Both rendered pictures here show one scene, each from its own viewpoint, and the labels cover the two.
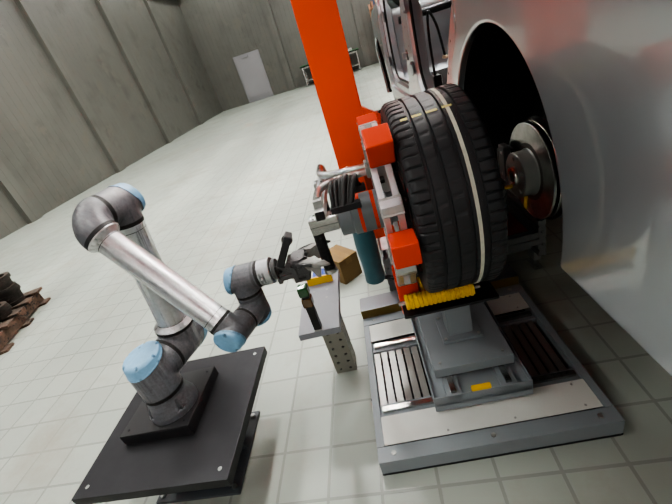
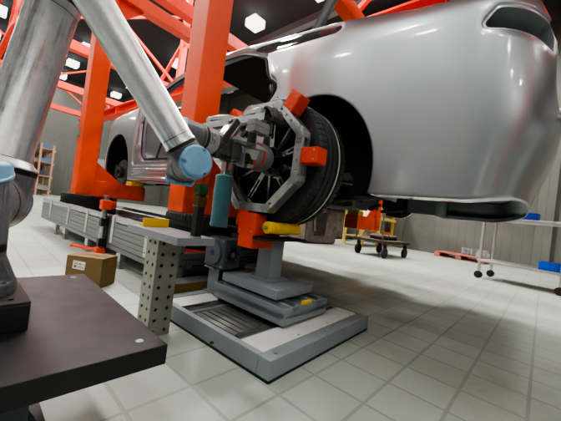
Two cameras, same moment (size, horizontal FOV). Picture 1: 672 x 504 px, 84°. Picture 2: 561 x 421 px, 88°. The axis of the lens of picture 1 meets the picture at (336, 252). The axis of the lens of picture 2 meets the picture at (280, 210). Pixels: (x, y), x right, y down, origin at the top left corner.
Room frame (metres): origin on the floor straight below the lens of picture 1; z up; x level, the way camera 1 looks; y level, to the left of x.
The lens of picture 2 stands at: (0.32, 0.96, 0.58)
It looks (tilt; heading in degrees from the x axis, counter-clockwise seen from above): 1 degrees up; 301
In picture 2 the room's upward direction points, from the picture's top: 7 degrees clockwise
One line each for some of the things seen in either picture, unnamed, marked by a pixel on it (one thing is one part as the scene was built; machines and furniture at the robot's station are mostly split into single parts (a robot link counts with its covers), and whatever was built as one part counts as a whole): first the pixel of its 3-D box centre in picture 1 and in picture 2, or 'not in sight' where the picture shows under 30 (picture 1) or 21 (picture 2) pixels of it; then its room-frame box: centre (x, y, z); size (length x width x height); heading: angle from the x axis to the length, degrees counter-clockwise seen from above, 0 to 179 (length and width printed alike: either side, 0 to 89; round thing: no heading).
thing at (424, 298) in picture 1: (438, 295); (282, 228); (1.06, -0.30, 0.51); 0.29 x 0.06 x 0.06; 82
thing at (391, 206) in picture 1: (387, 205); (260, 158); (1.20, -0.22, 0.85); 0.54 x 0.07 x 0.54; 172
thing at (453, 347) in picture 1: (455, 310); (270, 261); (1.17, -0.39, 0.32); 0.40 x 0.30 x 0.28; 172
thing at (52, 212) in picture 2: not in sight; (89, 217); (4.58, -1.08, 0.20); 1.00 x 0.86 x 0.39; 172
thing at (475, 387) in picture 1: (462, 348); (269, 296); (1.14, -0.39, 0.13); 0.50 x 0.36 x 0.10; 172
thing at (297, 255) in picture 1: (292, 267); (226, 148); (1.08, 0.15, 0.80); 0.12 x 0.08 x 0.09; 82
